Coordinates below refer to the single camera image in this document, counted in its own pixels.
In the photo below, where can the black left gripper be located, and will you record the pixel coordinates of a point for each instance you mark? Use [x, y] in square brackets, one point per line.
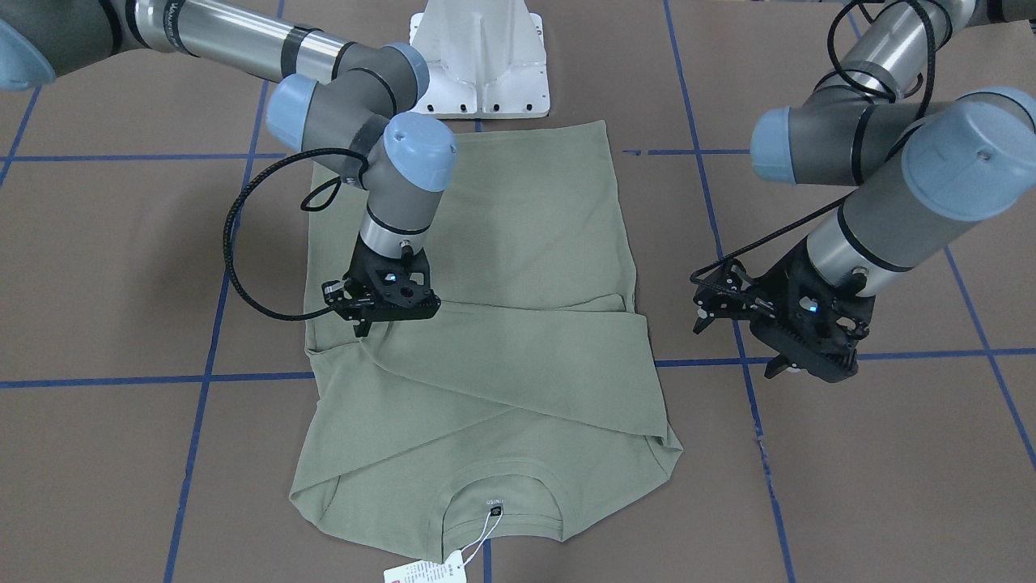
[779, 285]

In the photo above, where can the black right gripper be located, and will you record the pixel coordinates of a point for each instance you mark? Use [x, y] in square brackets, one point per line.
[358, 273]

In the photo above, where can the olive green long-sleeve shirt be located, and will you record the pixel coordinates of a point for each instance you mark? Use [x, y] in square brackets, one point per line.
[533, 387]

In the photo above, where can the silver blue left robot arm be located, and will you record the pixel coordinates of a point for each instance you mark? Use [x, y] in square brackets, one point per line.
[921, 174]

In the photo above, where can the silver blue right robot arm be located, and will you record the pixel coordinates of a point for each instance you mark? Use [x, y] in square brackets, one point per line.
[342, 104]

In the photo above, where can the white paper clothing tag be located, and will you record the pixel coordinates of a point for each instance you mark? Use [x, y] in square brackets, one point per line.
[452, 570]

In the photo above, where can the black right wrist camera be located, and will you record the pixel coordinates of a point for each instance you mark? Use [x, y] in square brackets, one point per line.
[340, 295]

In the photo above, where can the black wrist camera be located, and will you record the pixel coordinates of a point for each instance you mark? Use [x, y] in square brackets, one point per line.
[724, 290]
[340, 295]

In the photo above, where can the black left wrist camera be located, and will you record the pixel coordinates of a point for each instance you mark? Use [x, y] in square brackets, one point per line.
[724, 290]

